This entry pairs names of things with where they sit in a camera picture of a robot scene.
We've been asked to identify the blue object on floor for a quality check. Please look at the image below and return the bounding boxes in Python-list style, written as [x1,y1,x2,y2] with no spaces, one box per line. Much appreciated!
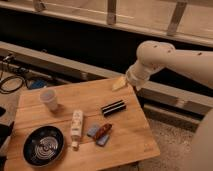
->
[29,79,46,90]

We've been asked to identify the black coiled cable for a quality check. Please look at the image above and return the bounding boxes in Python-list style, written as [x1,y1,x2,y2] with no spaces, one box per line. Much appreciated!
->
[0,74,26,95]

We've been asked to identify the white plastic bottle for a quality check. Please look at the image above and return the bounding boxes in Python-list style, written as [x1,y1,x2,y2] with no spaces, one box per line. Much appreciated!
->
[70,110,84,150]

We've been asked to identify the black bowl with spiral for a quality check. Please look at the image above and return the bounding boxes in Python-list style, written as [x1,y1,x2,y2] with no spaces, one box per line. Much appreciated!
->
[23,126,65,167]

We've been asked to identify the black object at left edge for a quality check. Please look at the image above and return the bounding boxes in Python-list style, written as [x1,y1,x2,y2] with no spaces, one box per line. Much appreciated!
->
[0,107,14,147]

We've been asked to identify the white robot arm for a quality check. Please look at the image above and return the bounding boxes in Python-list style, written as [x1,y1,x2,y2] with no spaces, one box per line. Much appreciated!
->
[112,41,213,171]

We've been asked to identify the brown snack bar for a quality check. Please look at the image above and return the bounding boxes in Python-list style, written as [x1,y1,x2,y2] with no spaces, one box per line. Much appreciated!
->
[93,123,112,141]

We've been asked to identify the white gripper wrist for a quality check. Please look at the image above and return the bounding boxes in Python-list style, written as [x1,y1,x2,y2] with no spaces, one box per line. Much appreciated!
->
[112,61,152,91]

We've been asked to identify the black striped box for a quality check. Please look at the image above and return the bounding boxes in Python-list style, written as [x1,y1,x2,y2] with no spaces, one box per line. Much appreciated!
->
[101,100,126,117]

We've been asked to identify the wooden table board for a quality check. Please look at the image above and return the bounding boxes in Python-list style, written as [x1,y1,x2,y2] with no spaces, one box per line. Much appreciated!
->
[4,79,160,171]

